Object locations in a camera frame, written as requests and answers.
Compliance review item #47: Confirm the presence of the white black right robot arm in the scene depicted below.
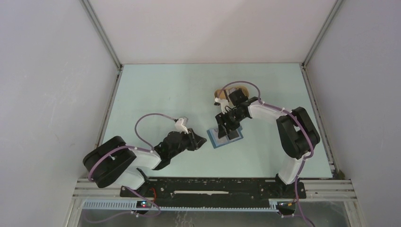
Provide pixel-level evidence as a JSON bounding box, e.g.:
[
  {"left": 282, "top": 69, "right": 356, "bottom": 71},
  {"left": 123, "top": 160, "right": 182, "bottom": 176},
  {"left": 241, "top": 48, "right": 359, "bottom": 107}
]
[{"left": 210, "top": 89, "right": 320, "bottom": 198}]

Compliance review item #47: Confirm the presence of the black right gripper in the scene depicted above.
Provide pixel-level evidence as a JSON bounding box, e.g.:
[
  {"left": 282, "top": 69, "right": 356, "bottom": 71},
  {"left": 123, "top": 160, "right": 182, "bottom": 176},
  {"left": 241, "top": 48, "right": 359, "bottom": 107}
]
[{"left": 215, "top": 109, "right": 246, "bottom": 139}]

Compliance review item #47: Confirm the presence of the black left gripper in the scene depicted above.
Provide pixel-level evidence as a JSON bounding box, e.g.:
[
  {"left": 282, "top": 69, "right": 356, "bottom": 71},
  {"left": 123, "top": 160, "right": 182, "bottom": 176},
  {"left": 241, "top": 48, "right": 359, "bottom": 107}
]
[{"left": 169, "top": 128, "right": 207, "bottom": 158}]

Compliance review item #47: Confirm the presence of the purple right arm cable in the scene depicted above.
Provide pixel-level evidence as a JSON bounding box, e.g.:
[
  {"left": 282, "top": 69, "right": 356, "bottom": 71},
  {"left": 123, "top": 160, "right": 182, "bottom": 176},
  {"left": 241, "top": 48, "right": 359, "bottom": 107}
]
[{"left": 219, "top": 80, "right": 314, "bottom": 227}]

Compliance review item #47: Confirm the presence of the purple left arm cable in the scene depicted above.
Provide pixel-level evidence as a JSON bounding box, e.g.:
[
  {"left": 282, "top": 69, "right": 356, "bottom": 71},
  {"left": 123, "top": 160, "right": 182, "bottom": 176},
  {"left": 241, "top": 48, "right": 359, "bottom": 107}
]
[{"left": 87, "top": 113, "right": 179, "bottom": 224}]

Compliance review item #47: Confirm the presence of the white grey card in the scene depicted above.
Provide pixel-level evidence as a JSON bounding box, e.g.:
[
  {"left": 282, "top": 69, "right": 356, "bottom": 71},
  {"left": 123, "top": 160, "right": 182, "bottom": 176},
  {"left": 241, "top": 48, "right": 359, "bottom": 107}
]
[{"left": 211, "top": 128, "right": 229, "bottom": 147}]

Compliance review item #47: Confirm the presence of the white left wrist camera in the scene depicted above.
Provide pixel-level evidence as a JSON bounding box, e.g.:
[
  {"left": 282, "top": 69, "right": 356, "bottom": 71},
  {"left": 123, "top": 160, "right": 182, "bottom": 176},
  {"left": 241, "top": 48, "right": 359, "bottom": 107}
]
[{"left": 174, "top": 117, "right": 189, "bottom": 134}]

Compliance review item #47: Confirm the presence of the orange card with black stripe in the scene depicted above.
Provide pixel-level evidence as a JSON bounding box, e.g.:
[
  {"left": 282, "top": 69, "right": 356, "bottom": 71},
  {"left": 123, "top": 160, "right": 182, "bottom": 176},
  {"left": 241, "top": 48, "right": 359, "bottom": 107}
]
[{"left": 215, "top": 89, "right": 227, "bottom": 99}]

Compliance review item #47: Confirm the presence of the aluminium frame rail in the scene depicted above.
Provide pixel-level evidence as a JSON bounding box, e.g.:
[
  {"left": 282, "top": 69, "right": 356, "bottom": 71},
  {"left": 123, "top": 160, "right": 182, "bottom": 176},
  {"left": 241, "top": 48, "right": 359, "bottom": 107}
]
[{"left": 72, "top": 178, "right": 358, "bottom": 201}]

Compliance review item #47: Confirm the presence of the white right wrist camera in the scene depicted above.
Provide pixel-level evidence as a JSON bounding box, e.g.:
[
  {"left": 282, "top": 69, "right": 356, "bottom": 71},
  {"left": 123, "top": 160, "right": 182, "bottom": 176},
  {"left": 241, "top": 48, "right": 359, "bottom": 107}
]
[{"left": 214, "top": 97, "right": 231, "bottom": 114}]

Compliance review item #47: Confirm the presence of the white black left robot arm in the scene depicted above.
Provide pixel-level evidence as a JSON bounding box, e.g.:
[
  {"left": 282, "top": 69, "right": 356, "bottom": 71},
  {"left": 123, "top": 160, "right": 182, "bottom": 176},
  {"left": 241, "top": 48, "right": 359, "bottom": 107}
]
[{"left": 83, "top": 129, "right": 207, "bottom": 197}]

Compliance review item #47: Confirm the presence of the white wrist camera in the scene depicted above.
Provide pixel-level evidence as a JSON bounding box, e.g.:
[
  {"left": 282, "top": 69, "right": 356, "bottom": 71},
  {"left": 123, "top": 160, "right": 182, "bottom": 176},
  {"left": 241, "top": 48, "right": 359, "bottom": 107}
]
[
  {"left": 174, "top": 117, "right": 189, "bottom": 134},
  {"left": 214, "top": 97, "right": 231, "bottom": 114}
]

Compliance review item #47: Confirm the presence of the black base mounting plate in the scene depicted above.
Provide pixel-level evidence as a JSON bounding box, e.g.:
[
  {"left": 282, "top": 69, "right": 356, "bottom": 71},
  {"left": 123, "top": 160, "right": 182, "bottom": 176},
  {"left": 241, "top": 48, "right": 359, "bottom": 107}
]
[{"left": 138, "top": 177, "right": 306, "bottom": 209}]

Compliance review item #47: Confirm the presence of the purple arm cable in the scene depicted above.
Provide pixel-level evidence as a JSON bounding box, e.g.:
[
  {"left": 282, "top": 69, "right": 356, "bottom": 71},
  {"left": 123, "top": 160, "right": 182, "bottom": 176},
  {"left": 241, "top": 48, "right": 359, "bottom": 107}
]
[
  {"left": 219, "top": 80, "right": 314, "bottom": 227},
  {"left": 87, "top": 113, "right": 179, "bottom": 224}
]

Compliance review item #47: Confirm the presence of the grey cable duct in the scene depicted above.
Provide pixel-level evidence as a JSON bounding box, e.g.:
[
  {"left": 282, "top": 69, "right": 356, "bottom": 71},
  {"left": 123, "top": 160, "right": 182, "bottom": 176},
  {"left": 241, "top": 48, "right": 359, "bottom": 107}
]
[{"left": 82, "top": 200, "right": 296, "bottom": 212}]

